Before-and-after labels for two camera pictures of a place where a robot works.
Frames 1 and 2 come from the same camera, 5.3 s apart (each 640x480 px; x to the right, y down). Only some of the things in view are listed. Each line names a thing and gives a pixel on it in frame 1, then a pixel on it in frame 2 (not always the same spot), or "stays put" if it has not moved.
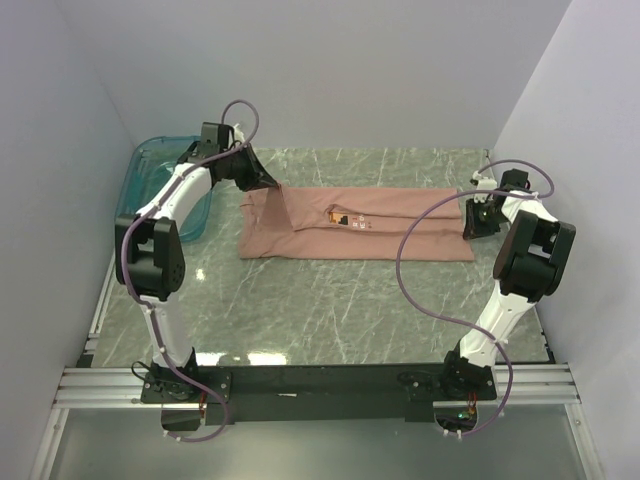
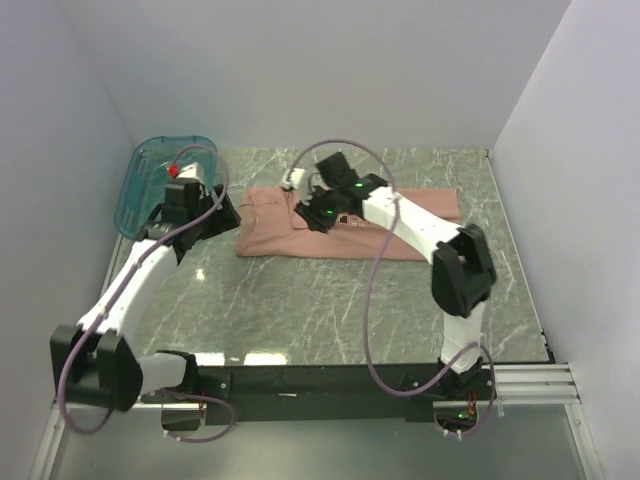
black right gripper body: [483, 219] to [322, 209]
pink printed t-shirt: [353, 224] stays put
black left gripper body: [242, 167] to [217, 222]
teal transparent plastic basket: [148, 163] stays put
